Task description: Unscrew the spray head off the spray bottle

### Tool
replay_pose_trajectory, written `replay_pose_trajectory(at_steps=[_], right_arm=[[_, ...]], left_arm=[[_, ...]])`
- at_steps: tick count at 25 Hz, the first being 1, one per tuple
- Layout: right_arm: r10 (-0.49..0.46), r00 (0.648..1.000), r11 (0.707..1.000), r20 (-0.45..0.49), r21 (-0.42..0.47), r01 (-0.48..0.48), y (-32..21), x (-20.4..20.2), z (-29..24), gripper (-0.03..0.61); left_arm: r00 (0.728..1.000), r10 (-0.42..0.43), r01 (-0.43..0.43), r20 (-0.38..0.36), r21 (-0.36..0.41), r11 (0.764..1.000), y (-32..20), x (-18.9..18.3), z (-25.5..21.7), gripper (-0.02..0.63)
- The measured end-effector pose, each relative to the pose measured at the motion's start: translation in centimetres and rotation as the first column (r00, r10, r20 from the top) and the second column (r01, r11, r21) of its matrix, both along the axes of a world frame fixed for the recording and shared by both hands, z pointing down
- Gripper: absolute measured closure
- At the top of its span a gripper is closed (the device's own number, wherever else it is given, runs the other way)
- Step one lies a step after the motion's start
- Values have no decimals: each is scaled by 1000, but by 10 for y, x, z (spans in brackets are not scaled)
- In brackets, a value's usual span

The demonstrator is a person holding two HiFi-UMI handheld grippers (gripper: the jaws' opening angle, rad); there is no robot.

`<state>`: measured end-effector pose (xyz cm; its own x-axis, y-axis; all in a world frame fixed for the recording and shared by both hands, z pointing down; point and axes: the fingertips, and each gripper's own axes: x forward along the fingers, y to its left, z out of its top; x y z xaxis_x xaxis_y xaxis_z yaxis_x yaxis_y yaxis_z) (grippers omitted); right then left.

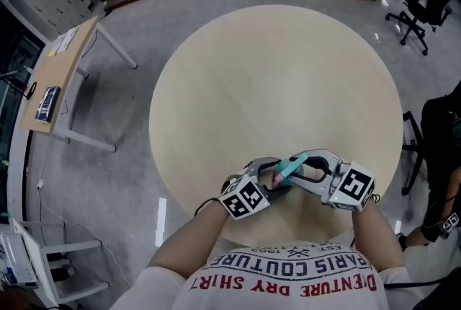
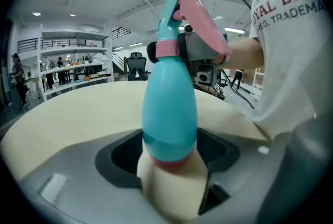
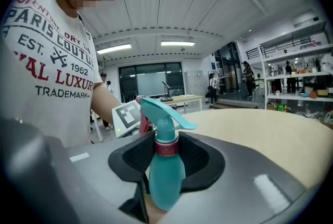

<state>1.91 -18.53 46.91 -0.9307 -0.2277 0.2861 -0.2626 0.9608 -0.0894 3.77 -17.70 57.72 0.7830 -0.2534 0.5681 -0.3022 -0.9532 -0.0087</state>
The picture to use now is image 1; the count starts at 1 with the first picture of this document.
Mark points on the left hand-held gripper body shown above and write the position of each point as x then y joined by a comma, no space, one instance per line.
245,198

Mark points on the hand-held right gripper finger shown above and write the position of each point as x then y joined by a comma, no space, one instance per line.
329,157
313,187

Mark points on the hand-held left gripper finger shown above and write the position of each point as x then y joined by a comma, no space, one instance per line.
275,192
254,166

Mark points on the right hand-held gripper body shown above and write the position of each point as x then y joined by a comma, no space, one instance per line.
354,186

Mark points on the person's right forearm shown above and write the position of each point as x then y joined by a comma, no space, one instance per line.
374,243

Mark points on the person's left forearm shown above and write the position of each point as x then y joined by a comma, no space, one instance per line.
191,243

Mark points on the black swivel stool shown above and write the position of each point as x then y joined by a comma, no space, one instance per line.
414,128

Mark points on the white printed t-shirt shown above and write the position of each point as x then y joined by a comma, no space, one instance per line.
288,279

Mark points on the white power adapter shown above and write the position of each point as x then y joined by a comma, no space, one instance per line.
39,184

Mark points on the blue book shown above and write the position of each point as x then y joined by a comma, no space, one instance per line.
47,104

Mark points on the white metal rack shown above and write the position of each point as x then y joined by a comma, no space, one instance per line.
36,258

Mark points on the wooden desk white legs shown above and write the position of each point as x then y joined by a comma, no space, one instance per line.
59,67

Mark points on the paper sheets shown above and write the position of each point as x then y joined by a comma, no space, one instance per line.
64,40

